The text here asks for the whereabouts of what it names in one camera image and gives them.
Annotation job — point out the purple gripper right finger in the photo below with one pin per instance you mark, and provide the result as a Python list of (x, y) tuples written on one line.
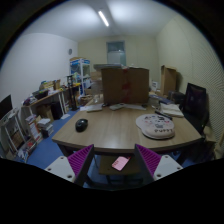
[(154, 166)]

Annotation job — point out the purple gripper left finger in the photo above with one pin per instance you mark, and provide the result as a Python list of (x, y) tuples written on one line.
[(73, 168)]

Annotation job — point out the round printed mouse pad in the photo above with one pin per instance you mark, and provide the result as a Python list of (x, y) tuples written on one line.
[(156, 126)]

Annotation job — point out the black computer mouse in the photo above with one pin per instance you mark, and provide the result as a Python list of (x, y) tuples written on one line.
[(81, 125)]

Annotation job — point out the wooden stool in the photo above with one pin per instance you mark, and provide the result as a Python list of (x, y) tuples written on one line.
[(130, 174)]

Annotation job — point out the pink card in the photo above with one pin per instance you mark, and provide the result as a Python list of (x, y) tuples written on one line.
[(120, 163)]

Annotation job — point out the wooden table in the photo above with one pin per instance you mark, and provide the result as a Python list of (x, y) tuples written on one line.
[(116, 132)]

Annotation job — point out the black pen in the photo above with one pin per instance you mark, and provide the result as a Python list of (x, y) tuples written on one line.
[(162, 114)]

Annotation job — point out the stack of books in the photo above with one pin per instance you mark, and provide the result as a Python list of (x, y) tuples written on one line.
[(46, 127)]

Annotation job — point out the open notebook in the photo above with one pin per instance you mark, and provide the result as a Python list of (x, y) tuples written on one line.
[(171, 110)]

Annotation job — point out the wooden side desk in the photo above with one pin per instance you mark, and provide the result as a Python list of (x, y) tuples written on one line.
[(52, 106)]

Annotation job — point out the white shelf rack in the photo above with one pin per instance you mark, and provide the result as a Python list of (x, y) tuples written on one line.
[(14, 132)]

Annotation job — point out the black tower rack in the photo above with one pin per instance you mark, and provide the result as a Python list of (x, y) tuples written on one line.
[(72, 91)]

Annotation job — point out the large cardboard box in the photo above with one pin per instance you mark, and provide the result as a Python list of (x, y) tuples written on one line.
[(125, 85)]

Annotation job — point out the upright cardboard box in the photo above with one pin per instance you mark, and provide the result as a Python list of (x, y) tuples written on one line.
[(168, 79)]

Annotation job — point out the black monitor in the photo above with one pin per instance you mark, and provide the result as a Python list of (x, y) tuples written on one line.
[(5, 106)]

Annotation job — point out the window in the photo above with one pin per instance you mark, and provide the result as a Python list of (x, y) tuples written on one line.
[(116, 52)]

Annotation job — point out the ceiling fluorescent light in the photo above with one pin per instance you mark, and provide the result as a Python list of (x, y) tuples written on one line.
[(102, 16)]

